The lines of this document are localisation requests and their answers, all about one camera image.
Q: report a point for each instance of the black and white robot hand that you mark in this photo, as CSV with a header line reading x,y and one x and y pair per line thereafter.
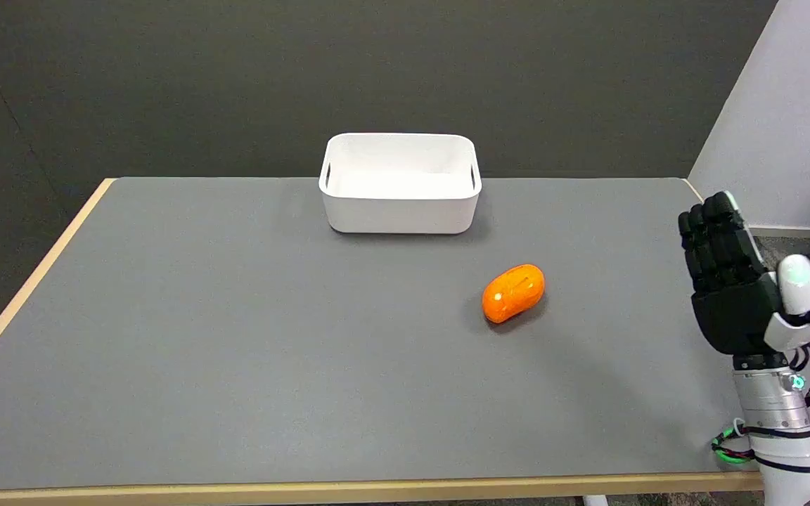
x,y
735,309

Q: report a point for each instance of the orange mango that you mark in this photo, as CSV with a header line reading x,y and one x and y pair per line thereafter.
x,y
513,293

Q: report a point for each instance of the white table leg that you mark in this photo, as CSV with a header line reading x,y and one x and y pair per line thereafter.
x,y
594,500

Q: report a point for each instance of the white plastic bin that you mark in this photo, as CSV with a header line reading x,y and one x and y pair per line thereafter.
x,y
400,184

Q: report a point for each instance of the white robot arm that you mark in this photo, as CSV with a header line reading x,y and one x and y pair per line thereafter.
x,y
781,436

